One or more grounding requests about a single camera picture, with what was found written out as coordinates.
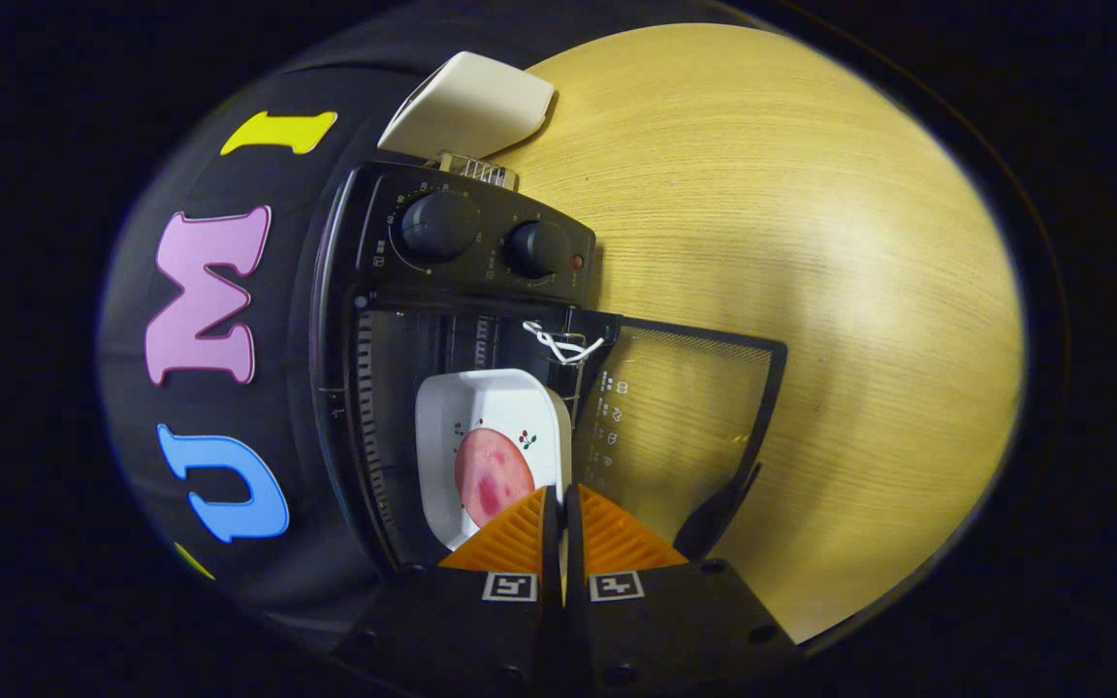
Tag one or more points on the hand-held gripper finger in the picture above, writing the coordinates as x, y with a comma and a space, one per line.
574, 543
551, 543

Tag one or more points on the pink ham slice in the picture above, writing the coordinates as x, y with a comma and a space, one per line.
491, 475

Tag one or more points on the white square plate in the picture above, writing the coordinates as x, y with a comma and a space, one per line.
500, 397

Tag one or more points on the black toaster oven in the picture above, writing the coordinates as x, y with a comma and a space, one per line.
462, 271

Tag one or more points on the white toaster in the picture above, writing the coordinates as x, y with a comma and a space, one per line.
466, 107

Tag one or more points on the clear glass utensil holder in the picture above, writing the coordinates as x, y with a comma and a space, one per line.
481, 172

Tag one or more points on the black backdrop cloth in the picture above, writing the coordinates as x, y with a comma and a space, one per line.
297, 242

